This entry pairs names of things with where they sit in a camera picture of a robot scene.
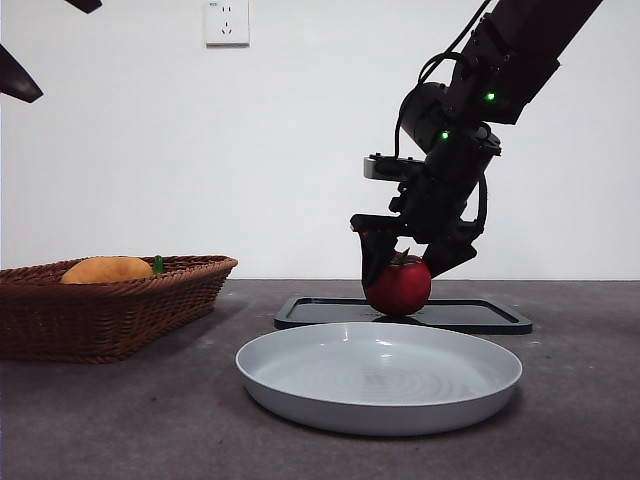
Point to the white wall socket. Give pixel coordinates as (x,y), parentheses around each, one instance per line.
(227,25)

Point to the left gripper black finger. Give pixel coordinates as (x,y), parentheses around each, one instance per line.
(87,5)
(15,80)

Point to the brown wicker basket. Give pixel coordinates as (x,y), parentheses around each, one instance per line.
(90,325)

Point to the pale grey right wrist camera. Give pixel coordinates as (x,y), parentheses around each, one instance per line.
(369,167)

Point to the small green vegetable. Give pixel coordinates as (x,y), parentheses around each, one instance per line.
(158,265)

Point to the black rectangular tray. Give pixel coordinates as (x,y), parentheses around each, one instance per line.
(325,312)

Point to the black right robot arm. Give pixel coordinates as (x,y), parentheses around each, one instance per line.
(525,50)

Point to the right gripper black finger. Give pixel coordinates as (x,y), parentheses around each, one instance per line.
(447,257)
(375,245)

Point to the grey round plate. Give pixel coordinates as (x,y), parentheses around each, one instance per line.
(380,385)

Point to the red tomato with green stem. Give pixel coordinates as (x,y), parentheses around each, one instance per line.
(400,290)

